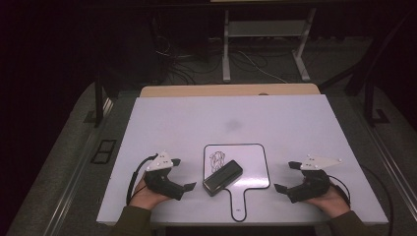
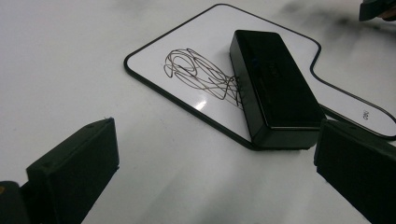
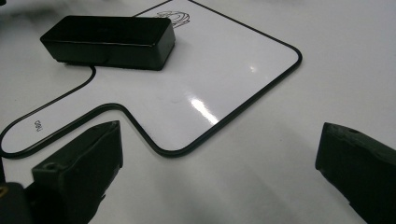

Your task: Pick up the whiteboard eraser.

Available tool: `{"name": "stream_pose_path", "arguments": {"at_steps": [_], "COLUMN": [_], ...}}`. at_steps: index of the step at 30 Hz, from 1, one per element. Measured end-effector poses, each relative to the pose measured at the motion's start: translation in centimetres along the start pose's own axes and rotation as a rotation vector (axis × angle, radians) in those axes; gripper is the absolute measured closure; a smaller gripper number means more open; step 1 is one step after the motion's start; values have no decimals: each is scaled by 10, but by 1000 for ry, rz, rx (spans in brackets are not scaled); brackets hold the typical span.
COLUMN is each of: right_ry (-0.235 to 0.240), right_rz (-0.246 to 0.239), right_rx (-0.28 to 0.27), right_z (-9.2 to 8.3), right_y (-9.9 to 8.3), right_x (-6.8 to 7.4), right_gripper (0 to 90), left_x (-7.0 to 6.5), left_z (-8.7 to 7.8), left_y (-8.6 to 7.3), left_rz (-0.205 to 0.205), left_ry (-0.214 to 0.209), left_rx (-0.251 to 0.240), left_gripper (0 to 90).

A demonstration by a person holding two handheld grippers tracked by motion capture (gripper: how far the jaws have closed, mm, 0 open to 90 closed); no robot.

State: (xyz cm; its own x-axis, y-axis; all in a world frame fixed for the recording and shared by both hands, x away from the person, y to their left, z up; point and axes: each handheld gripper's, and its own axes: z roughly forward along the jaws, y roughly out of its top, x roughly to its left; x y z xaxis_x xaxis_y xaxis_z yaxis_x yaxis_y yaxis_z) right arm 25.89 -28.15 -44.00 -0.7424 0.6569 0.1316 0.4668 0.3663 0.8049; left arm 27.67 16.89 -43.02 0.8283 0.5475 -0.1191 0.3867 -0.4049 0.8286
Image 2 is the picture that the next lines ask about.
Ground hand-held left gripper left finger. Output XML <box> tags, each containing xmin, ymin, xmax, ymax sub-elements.
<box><xmin>21</xmin><ymin>117</ymin><xmax>120</xmax><ymax>224</ymax></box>

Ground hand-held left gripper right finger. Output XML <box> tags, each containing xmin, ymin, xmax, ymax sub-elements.
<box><xmin>313</xmin><ymin>119</ymin><xmax>396</xmax><ymax>224</ymax></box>

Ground black whiteboard eraser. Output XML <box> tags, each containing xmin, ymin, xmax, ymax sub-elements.
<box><xmin>229</xmin><ymin>29</ymin><xmax>327</xmax><ymax>150</ymax></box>

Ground white hand-held whiteboard with black rim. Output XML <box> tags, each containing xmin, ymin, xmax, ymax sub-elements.
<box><xmin>123</xmin><ymin>3</ymin><xmax>396</xmax><ymax>152</ymax></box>

